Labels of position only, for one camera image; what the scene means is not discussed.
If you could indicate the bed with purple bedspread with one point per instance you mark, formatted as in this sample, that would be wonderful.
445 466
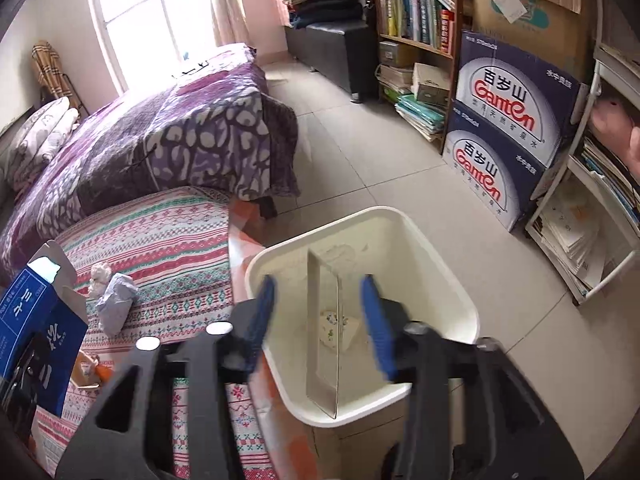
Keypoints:
150 150

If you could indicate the patterned paper scrap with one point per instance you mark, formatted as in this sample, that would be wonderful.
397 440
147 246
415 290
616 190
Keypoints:
345 332

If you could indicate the striped patterned tablecloth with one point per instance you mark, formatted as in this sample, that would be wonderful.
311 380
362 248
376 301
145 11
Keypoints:
190 260

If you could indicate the blue carton box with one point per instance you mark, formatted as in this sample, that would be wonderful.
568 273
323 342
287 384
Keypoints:
30 305

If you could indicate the stack of books and boxes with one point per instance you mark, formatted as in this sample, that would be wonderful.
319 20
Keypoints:
415 105

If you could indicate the white shelf rack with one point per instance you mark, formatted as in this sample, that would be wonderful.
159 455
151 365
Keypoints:
585 125

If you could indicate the stack of white pillows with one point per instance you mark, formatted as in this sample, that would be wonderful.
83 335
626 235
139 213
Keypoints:
42 135

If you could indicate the small black item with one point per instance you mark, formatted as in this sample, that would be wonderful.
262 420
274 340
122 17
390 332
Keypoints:
192 67

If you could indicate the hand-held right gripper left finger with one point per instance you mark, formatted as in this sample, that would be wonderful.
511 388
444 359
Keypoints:
262 310

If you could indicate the white tissue wad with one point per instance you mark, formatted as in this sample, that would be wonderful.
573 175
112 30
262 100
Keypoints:
101 277

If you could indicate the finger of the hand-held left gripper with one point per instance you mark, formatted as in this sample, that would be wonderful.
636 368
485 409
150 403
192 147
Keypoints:
30 375

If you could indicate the blue water carton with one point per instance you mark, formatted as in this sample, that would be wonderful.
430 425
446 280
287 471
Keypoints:
515 95
487 175

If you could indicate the tan plaid fabric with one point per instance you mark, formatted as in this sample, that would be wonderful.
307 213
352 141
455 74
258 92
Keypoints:
52 72

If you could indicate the stack of papers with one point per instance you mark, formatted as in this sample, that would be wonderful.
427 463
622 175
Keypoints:
570 230

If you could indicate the row of upright books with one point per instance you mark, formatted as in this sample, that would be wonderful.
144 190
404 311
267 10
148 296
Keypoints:
415 15

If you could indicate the pile of folded clothes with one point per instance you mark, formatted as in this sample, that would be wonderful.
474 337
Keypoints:
322 2

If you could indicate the pale curtain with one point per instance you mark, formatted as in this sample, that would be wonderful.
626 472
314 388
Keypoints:
227 5

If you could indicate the white paper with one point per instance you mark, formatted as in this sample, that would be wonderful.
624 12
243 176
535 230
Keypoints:
116 302

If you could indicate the black bench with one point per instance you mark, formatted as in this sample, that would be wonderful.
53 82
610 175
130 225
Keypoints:
332 52

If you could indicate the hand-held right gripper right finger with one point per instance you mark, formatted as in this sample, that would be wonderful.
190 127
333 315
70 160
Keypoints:
376 325

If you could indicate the white plastic trash bin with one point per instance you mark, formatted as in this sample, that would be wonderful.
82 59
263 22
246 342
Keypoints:
440 290

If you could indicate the pink soft item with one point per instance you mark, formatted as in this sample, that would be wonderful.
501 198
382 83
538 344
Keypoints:
612 125

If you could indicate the dark bed frame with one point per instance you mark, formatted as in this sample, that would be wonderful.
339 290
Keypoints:
267 207

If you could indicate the wooden bookshelf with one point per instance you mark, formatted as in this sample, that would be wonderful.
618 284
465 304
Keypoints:
459 5

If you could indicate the large brown cardboard box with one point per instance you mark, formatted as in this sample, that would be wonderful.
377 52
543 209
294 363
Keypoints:
550 35

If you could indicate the bright window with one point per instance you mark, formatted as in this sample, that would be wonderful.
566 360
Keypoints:
145 15

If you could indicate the orange and tan wrapper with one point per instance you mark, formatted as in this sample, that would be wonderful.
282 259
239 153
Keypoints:
87 372

